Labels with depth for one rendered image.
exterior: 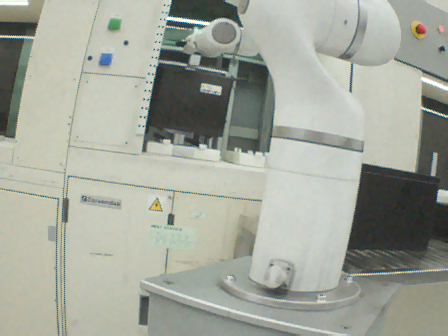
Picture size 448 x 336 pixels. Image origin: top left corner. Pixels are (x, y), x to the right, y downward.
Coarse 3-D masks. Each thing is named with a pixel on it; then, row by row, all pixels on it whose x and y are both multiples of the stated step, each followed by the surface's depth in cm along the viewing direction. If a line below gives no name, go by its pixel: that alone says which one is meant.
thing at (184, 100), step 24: (168, 72) 144; (192, 72) 146; (216, 72) 158; (168, 96) 145; (192, 96) 147; (216, 96) 149; (168, 120) 146; (192, 120) 148; (216, 120) 150; (192, 144) 159
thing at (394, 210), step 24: (384, 168) 96; (360, 192) 95; (384, 192) 96; (408, 192) 98; (432, 192) 99; (360, 216) 96; (384, 216) 97; (408, 216) 98; (432, 216) 99; (360, 240) 96; (384, 240) 97; (408, 240) 99
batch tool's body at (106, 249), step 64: (128, 0) 121; (192, 0) 160; (128, 64) 123; (384, 64) 136; (128, 128) 125; (384, 128) 137; (64, 192) 121; (128, 192) 125; (192, 192) 130; (256, 192) 134; (128, 256) 127; (192, 256) 131; (64, 320) 123; (128, 320) 128
